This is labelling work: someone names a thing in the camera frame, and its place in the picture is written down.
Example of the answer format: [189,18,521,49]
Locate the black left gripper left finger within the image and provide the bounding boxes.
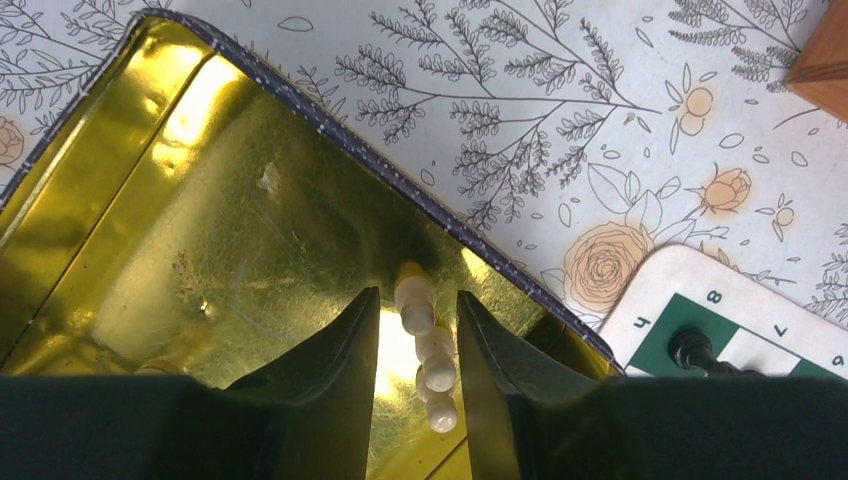
[1,287,380,479]

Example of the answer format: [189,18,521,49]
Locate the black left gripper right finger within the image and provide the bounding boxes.
[457,291,847,479]

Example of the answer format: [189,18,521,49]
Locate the black chess piece h8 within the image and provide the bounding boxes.
[667,329,762,377]

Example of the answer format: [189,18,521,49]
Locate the green white chess board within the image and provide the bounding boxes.
[600,245,847,380]

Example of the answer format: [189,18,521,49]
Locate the left gold tin box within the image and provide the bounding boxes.
[1,8,618,479]

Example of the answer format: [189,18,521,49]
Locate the floral table mat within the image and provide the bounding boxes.
[0,0,848,333]

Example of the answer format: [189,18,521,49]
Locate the orange wooden compartment tray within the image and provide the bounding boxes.
[786,0,847,123]

